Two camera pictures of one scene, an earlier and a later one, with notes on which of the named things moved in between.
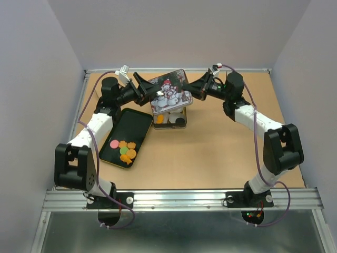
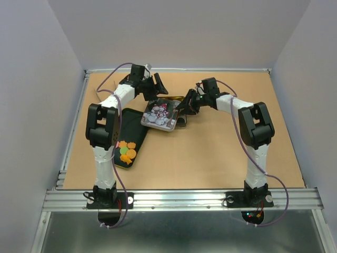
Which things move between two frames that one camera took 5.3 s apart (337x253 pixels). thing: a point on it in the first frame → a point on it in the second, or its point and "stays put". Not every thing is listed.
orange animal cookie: [122, 144] stays put
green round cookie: [123, 150] stays put
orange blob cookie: [131, 145] stays put
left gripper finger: [148, 88] → [159, 87]
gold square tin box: [176, 119] → [181, 120]
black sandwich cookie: [179, 120] stays put
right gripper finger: [196, 86] → [188, 100]
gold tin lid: [172, 95] → [160, 114]
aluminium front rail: [183, 200] stays put
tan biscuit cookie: [131, 153] stays put
